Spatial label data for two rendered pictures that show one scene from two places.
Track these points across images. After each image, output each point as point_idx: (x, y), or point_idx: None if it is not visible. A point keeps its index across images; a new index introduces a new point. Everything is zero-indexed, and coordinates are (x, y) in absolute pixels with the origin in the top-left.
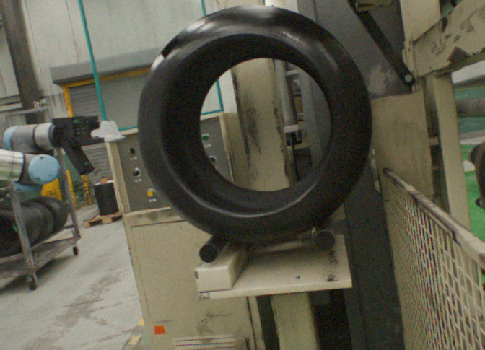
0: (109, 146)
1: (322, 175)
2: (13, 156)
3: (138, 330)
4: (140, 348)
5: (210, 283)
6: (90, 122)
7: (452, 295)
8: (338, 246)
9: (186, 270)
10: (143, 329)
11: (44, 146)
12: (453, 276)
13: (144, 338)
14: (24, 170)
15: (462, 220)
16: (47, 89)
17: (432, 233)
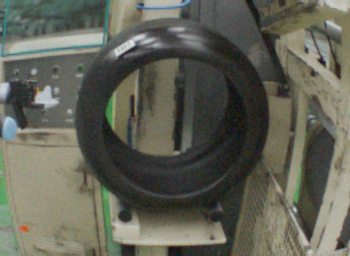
0: (1, 69)
1: (229, 174)
2: None
3: None
4: None
5: (124, 235)
6: (35, 87)
7: (267, 232)
8: None
9: (46, 189)
10: None
11: (0, 103)
12: (288, 245)
13: None
14: (0, 131)
15: (291, 190)
16: None
17: (285, 222)
